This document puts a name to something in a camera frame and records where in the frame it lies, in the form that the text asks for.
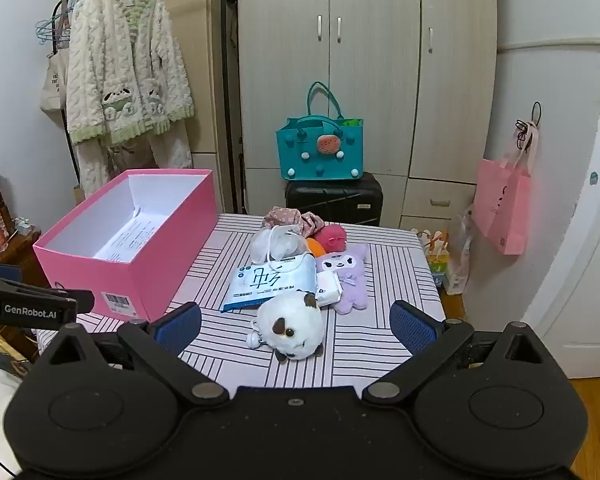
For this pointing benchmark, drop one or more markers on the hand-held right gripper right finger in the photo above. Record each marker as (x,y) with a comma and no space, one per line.
(410,327)

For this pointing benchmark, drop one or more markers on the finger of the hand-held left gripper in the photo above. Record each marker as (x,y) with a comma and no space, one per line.
(0,271)
(35,305)

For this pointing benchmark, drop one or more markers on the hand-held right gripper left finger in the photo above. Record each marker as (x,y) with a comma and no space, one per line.
(182,322)

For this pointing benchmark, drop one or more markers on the pink cardboard box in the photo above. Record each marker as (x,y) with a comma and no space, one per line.
(130,285)

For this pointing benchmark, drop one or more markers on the purple plush toy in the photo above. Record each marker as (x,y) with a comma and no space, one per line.
(350,285)

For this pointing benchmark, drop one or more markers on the small white tissue packet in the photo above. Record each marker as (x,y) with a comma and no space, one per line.
(327,287)

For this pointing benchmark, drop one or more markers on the large blue white tissue packet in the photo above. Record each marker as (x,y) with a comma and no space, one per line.
(265,280)

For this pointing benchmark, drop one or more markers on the white plush dog toy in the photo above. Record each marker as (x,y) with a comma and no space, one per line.
(290,320)

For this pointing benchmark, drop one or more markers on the pink fluffy ball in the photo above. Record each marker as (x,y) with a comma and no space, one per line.
(330,237)

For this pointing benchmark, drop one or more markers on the orange ball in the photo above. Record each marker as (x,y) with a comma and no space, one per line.
(316,247)

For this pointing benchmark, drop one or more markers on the clear plastic bag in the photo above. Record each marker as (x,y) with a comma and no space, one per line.
(280,245)
(460,270)

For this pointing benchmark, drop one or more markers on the pink floral cloth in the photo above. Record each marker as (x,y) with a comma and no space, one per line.
(285,217)

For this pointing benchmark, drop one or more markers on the wooden nightstand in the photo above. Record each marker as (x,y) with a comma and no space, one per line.
(20,250)

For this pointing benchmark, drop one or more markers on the striped tablecloth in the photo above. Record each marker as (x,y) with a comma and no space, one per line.
(380,270)

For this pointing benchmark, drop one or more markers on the colourful carton box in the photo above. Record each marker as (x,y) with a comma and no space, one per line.
(437,260)

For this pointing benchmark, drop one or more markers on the printed blanket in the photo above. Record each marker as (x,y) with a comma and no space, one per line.
(0,390)

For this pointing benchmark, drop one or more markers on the brown paper bag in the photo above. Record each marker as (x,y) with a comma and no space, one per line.
(78,196)

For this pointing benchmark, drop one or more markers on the black suitcase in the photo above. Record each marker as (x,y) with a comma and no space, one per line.
(340,200)

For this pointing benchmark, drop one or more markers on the pink gift bag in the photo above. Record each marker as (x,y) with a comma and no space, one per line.
(500,200)

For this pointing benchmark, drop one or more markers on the white fleece pajama pants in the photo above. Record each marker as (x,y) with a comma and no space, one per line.
(175,145)

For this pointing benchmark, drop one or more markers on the beige canvas tote bag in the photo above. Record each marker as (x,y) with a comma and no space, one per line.
(52,85)

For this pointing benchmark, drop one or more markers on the teal tote bag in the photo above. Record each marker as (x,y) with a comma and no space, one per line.
(305,160)

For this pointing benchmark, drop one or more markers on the white refrigerator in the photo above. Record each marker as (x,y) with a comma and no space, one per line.
(555,160)

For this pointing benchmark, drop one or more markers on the teal clothes hanger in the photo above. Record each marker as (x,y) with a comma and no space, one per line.
(45,30)

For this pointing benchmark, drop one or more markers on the white green fleece pajama jacket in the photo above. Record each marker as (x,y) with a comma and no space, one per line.
(125,60)

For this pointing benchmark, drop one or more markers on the black clothes rack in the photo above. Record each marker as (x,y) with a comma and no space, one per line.
(54,20)

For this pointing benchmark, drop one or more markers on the beige wardrobe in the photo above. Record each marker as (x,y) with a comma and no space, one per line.
(370,60)

